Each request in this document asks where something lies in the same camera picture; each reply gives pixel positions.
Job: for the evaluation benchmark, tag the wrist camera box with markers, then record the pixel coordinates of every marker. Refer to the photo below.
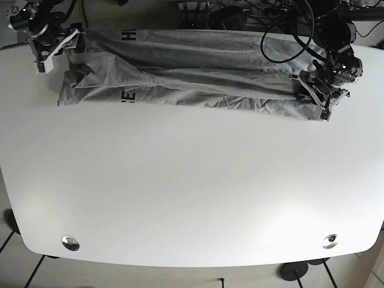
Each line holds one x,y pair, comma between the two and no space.
322,114
44,67

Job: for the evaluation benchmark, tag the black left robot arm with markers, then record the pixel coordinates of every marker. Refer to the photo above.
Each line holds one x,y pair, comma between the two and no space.
322,29

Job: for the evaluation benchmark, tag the right table grommet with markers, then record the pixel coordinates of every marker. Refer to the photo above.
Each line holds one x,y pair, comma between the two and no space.
330,241

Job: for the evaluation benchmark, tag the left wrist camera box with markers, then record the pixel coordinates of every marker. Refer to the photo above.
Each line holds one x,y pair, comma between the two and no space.
322,114

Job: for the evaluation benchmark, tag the grey T-shirt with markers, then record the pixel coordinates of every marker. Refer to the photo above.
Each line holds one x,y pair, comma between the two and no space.
216,69

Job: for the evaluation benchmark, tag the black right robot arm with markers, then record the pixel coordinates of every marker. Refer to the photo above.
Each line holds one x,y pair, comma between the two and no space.
30,16

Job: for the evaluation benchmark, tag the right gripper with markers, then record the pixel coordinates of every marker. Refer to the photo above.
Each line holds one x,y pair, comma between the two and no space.
52,40

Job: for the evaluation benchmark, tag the black round stand base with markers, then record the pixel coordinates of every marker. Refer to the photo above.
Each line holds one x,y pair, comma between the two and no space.
293,271

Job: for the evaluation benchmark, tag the table grommet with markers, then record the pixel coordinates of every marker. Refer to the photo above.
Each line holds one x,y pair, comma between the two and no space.
70,243
330,241

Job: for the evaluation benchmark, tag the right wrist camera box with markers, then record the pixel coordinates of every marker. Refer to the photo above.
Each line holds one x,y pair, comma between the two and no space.
44,67

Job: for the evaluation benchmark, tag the left table grommet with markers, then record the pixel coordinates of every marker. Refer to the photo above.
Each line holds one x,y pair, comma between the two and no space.
70,243

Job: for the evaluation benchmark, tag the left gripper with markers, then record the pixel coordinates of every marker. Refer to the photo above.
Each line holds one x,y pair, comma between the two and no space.
309,88

